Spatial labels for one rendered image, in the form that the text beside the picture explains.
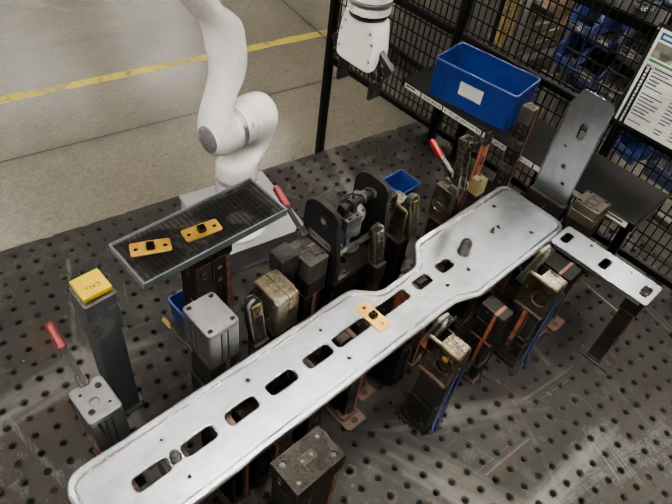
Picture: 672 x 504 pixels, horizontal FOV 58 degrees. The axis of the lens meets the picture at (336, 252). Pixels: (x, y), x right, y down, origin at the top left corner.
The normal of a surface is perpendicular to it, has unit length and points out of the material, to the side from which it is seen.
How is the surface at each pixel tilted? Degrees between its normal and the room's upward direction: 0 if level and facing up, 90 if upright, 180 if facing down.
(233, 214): 0
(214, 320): 0
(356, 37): 90
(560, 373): 0
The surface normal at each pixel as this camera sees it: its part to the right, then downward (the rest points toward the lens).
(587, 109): -0.73, 0.44
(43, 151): 0.11, -0.68
